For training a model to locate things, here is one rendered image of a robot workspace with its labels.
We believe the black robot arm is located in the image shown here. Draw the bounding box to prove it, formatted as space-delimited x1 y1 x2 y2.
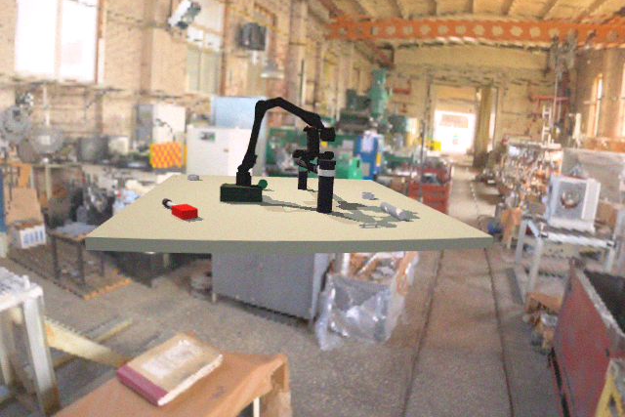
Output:
236 97 336 186

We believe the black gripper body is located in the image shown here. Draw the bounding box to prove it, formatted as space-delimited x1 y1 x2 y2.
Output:
292 139 334 160

